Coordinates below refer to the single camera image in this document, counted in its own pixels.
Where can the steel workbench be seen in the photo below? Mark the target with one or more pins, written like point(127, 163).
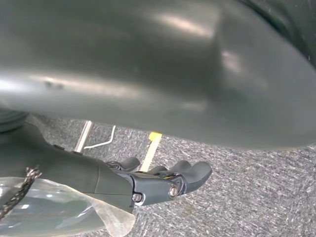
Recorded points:
point(83, 137)

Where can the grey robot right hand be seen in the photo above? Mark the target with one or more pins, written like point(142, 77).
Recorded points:
point(148, 65)

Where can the yellow floor tape strip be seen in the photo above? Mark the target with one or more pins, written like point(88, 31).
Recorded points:
point(151, 150)

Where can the clear plastic film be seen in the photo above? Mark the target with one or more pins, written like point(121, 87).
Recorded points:
point(62, 216)

